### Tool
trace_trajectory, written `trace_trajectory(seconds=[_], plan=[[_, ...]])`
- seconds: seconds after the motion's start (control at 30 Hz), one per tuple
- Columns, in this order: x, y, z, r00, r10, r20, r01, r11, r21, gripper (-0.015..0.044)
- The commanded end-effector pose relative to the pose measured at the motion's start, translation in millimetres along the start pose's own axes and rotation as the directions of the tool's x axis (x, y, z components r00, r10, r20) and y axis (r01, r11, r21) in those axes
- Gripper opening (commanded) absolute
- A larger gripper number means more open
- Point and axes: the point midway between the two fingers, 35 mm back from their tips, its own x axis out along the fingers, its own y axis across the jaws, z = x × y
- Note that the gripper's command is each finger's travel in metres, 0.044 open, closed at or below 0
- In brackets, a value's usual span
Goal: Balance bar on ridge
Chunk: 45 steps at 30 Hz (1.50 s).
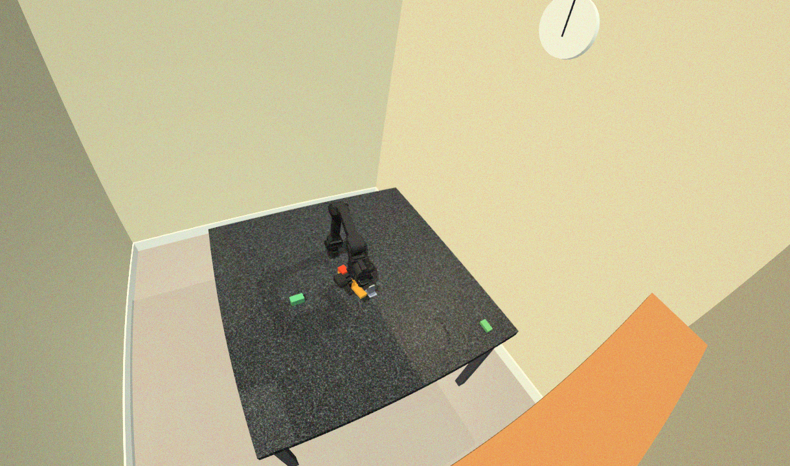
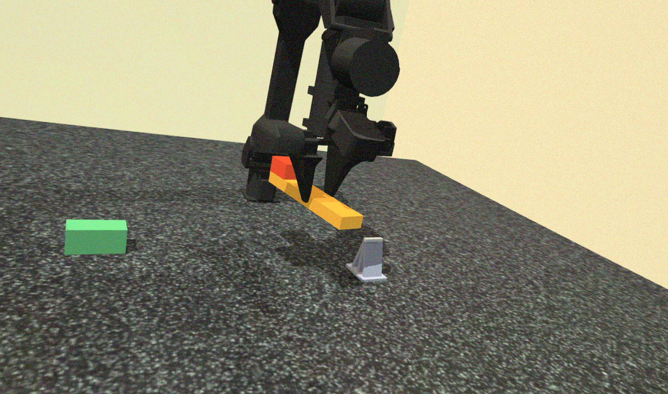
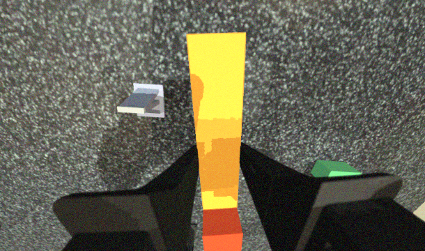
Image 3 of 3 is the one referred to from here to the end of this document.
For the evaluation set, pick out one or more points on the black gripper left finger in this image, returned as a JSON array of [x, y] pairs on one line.
[[162, 207]]

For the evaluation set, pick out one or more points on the green rectangular block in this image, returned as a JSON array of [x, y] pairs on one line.
[[332, 168]]

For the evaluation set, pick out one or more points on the yellow bar with red block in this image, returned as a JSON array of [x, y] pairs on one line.
[[217, 72]]

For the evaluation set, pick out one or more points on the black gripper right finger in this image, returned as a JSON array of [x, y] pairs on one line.
[[289, 203]]

